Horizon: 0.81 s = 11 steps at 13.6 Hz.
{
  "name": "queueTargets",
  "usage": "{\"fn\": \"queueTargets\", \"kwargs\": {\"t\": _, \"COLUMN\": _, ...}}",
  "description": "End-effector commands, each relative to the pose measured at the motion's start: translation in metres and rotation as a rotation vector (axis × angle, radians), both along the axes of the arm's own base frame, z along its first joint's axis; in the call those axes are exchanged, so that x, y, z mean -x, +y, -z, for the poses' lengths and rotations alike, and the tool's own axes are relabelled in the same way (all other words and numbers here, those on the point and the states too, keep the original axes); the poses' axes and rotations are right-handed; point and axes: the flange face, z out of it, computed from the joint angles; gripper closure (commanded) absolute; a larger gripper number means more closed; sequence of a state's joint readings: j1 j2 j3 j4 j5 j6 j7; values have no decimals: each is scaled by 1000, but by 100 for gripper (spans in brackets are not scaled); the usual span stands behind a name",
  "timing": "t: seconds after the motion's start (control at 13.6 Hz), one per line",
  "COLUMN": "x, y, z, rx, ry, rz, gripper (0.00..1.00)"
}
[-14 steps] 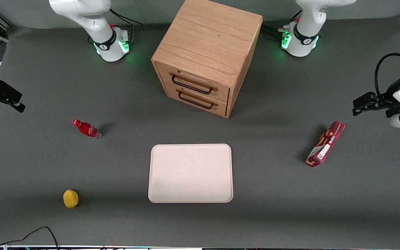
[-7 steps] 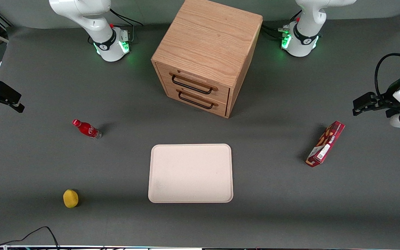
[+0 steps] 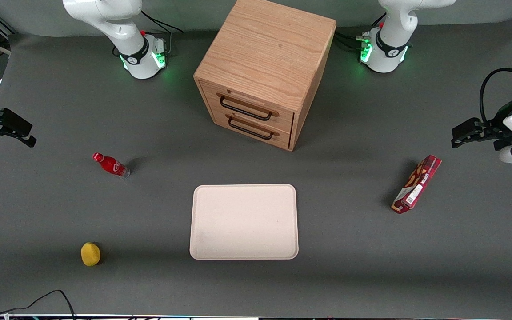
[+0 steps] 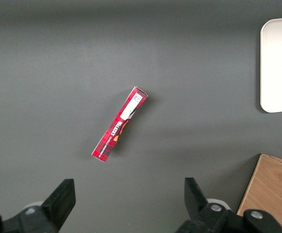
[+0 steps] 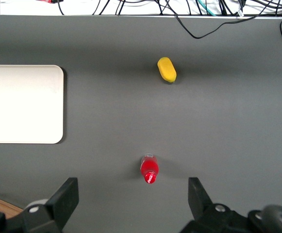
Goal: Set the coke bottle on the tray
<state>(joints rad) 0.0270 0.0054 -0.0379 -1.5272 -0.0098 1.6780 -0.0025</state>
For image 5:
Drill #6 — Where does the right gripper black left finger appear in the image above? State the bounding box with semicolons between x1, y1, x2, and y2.
45;177;80;233

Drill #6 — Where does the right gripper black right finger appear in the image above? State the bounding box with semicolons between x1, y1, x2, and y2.
188;177;214;221

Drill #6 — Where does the red coke bottle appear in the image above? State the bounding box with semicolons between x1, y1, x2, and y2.
140;152;160;185

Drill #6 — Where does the cream rectangular tray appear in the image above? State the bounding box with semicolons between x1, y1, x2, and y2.
0;64;65;144

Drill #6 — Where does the yellow lemon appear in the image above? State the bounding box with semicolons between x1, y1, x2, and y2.
157;57;177;84

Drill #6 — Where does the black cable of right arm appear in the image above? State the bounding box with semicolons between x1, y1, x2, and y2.
261;205;282;233

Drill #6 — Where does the long looping black cable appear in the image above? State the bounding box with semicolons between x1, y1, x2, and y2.
166;0;282;39

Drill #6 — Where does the teal cable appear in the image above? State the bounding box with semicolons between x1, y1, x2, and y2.
196;0;217;17

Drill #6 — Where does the black cable with white label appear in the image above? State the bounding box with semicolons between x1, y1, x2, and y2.
237;0;246;18

